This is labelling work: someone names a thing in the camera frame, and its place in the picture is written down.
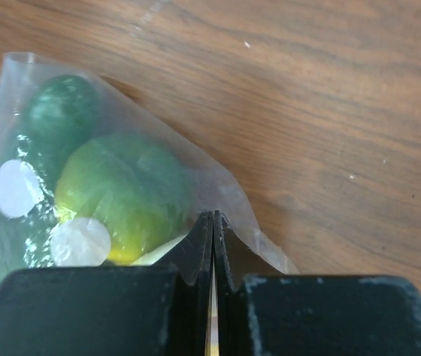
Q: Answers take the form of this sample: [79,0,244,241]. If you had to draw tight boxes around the clear zip top bag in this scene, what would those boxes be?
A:
[0,52,296,282]

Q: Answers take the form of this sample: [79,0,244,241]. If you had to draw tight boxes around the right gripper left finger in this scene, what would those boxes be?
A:
[0,212,213,355]

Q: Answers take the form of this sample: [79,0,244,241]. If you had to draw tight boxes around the dark green fake cucumber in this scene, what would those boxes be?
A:
[0,75,100,282]

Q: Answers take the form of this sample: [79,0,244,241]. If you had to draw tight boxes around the green fake vegetable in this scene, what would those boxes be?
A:
[50,133,191,266]

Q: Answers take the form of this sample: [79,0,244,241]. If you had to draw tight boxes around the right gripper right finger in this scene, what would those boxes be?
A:
[213,211,421,355]

